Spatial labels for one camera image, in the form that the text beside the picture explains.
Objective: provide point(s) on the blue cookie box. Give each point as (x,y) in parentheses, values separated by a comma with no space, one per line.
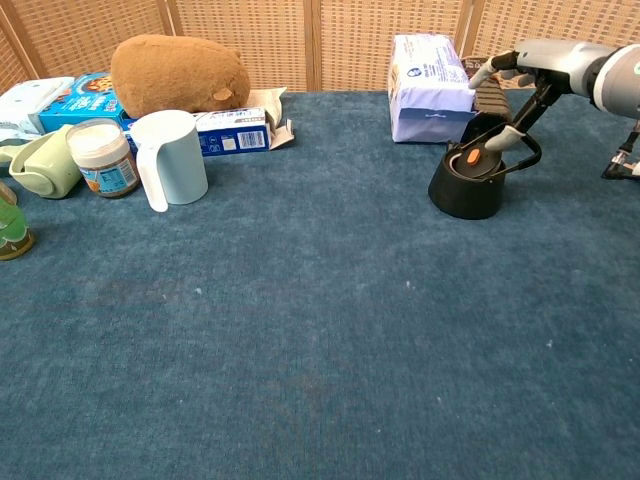
(80,107)

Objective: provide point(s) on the white wet wipes pack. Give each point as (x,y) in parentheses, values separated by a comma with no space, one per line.
(25,105)

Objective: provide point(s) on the woven rattan folding screen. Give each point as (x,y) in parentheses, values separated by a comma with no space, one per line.
(320,42)

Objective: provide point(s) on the blue white long box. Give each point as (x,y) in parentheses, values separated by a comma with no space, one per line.
(235,132)

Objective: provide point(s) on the brown plush toy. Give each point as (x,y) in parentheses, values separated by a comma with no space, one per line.
(175,75)

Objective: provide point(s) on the light blue white pitcher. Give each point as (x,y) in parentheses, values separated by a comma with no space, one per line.
(177,160)

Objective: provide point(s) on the white lidded spread jar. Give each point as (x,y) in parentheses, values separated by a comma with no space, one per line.
(102,157)

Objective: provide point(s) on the blue table cloth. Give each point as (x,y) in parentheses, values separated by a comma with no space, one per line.
(300,325)

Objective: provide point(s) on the black lid orange knob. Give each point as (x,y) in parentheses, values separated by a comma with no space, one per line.
(474,159)

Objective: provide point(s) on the white lavender tissue pack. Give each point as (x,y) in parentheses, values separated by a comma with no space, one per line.
(430,92)

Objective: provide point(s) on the pale green ceramic mug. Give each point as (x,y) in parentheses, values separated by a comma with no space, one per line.
(42,167)

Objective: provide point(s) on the crumpled beige paper packaging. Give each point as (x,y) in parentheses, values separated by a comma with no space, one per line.
(277,117)

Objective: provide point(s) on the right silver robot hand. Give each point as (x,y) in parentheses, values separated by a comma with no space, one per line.
(555,62)

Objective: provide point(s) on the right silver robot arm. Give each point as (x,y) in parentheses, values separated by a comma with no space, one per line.
(617,80)

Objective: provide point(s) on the dark brown snack package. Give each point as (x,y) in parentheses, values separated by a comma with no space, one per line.
(492,107)

